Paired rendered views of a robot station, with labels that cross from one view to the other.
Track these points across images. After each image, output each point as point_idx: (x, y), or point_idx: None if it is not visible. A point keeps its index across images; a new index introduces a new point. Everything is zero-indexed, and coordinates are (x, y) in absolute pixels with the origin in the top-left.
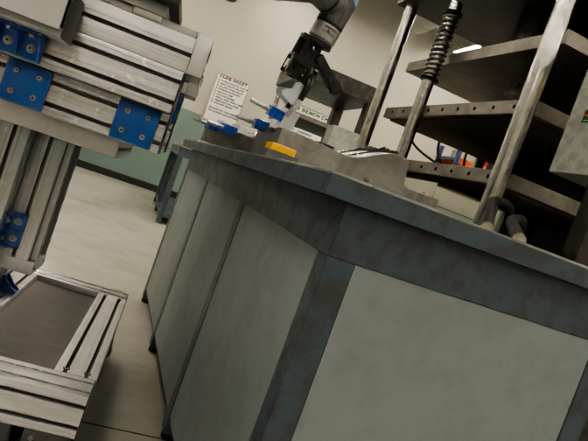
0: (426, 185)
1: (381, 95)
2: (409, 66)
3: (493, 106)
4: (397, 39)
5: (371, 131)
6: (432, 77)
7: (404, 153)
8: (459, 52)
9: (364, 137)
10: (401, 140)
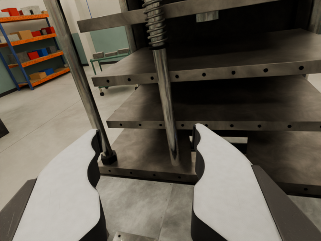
0: (230, 139)
1: (82, 71)
2: (84, 26)
3: (299, 66)
4: (51, 0)
5: (96, 105)
6: (168, 44)
7: (175, 119)
8: (177, 2)
9: (95, 114)
10: (167, 113)
